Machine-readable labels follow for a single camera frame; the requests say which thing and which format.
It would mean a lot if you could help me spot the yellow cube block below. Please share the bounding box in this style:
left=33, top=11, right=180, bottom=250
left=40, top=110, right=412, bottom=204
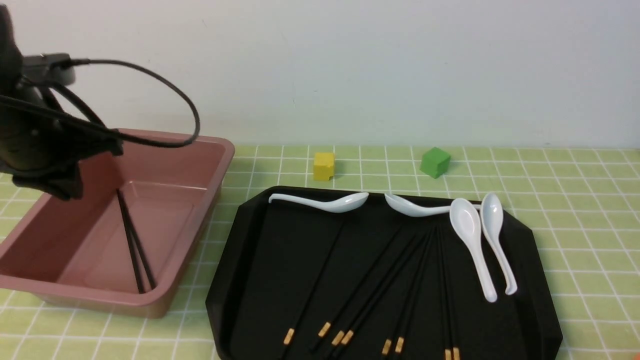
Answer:
left=313, top=152, right=335, bottom=182

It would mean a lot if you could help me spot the green checkered tablecloth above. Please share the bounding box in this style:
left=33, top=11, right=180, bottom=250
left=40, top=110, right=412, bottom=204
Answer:
left=0, top=145, right=640, bottom=360

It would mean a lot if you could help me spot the black chopstick on tray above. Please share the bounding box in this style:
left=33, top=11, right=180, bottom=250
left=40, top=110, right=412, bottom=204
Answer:
left=322, top=228, right=431, bottom=360
left=393, top=228, right=435, bottom=360
left=379, top=229, right=433, bottom=360
left=439, top=228, right=461, bottom=360
left=323, top=234, right=423, bottom=360
left=435, top=227, right=453, bottom=360
left=276, top=221, right=345, bottom=360
left=309, top=225, right=405, bottom=353

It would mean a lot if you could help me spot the black cable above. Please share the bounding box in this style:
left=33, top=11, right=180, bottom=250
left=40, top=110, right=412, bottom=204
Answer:
left=20, top=58, right=201, bottom=149

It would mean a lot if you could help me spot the white ceramic spoon far right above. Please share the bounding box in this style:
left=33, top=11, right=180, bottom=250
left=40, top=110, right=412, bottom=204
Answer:
left=480, top=193, right=518, bottom=296

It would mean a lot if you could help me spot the black chopstick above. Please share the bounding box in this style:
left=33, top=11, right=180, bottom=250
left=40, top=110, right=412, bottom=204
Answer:
left=309, top=225, right=405, bottom=353
left=120, top=191, right=157, bottom=293
left=323, top=234, right=423, bottom=360
left=439, top=228, right=461, bottom=360
left=393, top=228, right=435, bottom=360
left=322, top=228, right=431, bottom=360
left=435, top=227, right=453, bottom=360
left=276, top=221, right=345, bottom=360
left=379, top=229, right=433, bottom=360
left=116, top=188, right=145, bottom=294

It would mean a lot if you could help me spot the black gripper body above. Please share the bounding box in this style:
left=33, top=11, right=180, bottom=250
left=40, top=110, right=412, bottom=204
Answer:
left=1, top=127, right=124, bottom=201

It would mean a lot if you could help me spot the white ceramic spoon far left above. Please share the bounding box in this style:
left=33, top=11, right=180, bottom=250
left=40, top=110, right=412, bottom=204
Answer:
left=268, top=192, right=370, bottom=214

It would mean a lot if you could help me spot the black plastic tray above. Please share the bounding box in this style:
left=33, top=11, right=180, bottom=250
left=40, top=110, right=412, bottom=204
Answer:
left=205, top=186, right=563, bottom=360

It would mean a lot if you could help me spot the pink plastic bin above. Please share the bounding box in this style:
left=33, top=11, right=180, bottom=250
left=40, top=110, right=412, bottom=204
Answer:
left=0, top=136, right=235, bottom=319

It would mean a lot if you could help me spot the green cube block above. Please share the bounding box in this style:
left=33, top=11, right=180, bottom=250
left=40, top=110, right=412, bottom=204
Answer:
left=419, top=146, right=451, bottom=179

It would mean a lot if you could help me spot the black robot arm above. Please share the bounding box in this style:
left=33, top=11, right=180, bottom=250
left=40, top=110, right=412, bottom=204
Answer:
left=0, top=4, right=124, bottom=201

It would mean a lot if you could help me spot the white ceramic spoon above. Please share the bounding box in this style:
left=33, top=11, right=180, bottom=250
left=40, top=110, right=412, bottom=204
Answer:
left=480, top=193, right=518, bottom=296
left=449, top=198, right=498, bottom=303
left=268, top=192, right=370, bottom=214
left=384, top=193, right=451, bottom=218

